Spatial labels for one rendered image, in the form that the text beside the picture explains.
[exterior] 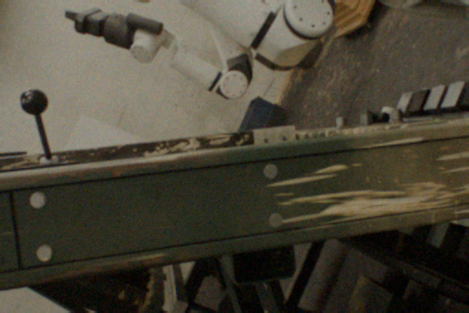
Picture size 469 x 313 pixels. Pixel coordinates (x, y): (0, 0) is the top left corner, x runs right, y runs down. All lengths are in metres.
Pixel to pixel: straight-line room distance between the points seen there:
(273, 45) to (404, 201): 0.32
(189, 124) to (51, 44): 2.00
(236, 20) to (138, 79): 5.49
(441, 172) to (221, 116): 5.70
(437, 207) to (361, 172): 0.10
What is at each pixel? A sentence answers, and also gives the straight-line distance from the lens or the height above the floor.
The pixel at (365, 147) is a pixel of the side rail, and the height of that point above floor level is 1.06.
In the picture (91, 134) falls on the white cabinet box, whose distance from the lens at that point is 4.79.
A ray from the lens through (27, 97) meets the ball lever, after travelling 0.69.
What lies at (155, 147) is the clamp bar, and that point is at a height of 1.26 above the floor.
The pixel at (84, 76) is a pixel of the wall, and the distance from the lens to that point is 6.25.
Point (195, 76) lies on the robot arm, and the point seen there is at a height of 1.24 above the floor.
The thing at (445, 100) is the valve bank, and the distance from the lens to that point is 1.04.
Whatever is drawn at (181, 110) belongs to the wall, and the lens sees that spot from 6.15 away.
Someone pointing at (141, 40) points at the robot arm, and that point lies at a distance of 1.29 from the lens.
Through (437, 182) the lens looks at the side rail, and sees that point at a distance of 0.56.
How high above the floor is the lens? 1.26
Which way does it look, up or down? 10 degrees down
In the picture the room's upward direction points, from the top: 66 degrees counter-clockwise
